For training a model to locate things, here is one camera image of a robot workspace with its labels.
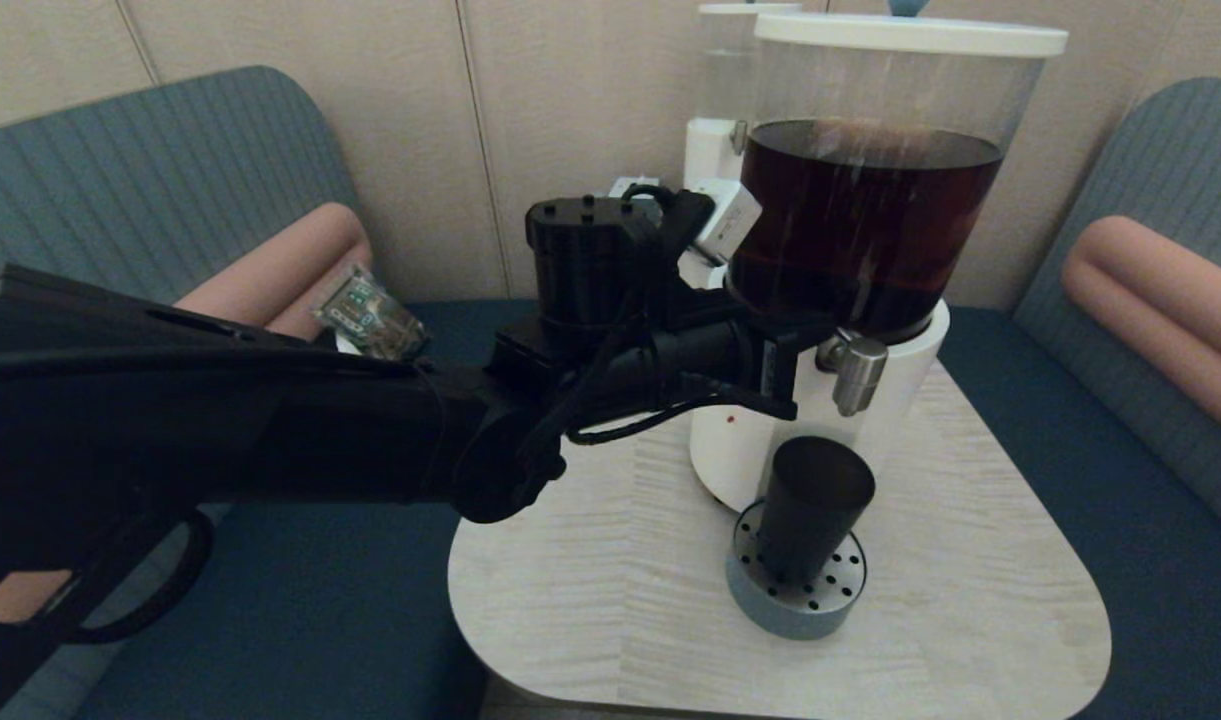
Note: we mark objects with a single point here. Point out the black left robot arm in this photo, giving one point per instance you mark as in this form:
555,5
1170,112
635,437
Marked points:
220,430

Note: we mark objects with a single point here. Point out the black plastic cup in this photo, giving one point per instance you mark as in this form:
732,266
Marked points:
815,510

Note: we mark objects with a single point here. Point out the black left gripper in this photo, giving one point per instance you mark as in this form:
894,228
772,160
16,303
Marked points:
715,355

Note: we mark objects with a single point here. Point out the teal upholstered booth sofa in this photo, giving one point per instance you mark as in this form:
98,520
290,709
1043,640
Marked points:
1170,160
120,180

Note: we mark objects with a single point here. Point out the pink cylindrical bolster cushion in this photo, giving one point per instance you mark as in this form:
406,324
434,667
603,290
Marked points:
1160,298
280,270

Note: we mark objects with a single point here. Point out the small white dispenser lid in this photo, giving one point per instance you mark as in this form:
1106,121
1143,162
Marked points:
745,10

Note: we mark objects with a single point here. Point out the white dispenser lid blue knob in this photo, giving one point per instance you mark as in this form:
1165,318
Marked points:
910,35

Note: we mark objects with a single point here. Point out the green snack packet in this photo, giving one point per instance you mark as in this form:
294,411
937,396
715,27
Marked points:
370,315

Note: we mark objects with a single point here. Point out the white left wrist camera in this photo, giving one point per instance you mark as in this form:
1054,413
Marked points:
730,222

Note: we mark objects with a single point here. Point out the large blue perforated drip tray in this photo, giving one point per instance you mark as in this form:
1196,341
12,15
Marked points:
770,610

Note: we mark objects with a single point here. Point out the steel dispenser tap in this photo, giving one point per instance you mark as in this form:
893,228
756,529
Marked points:
858,375

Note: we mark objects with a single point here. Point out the small empty beverage dispenser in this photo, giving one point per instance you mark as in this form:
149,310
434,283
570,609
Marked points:
708,140

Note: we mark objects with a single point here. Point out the large tea beverage dispenser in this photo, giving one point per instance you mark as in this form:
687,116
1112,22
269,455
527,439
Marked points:
860,250

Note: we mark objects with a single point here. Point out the blue-grey tissue box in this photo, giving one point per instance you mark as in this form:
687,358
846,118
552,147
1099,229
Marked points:
622,186

